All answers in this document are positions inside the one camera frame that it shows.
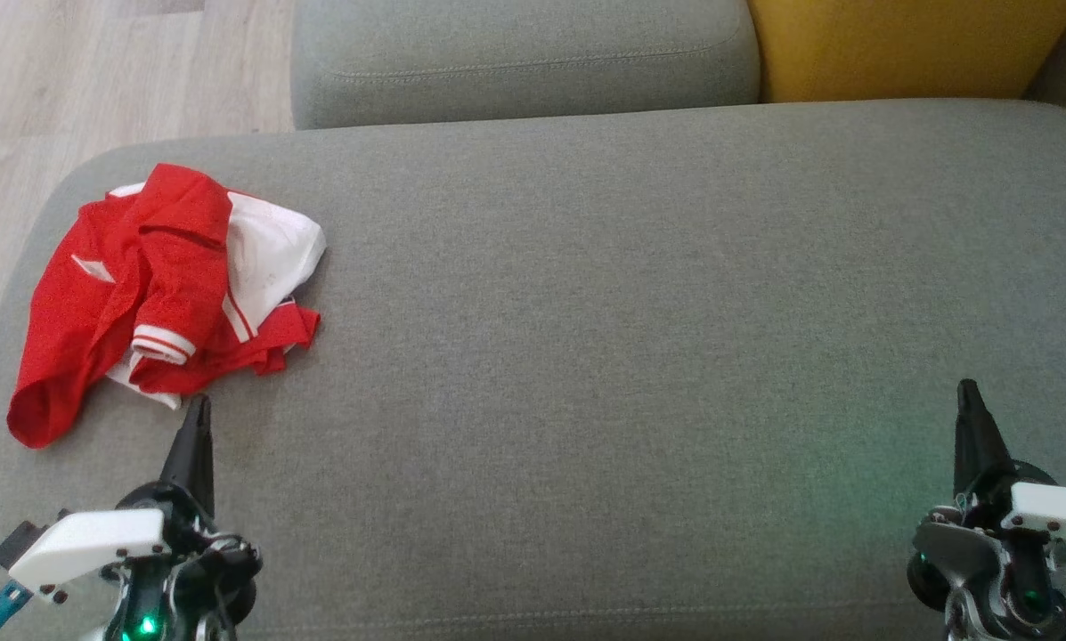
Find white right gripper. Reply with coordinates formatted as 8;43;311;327
907;378;1066;615

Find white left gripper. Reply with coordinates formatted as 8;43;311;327
9;394;263;599

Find red shorts white stripe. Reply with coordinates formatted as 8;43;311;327
7;191;155;449

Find red jersey shirt white sleeves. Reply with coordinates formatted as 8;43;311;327
105;163;327;410

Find grey sofa seat cushion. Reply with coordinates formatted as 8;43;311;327
0;98;1066;641

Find yellow sofa cushion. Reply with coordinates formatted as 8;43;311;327
746;0;1066;103

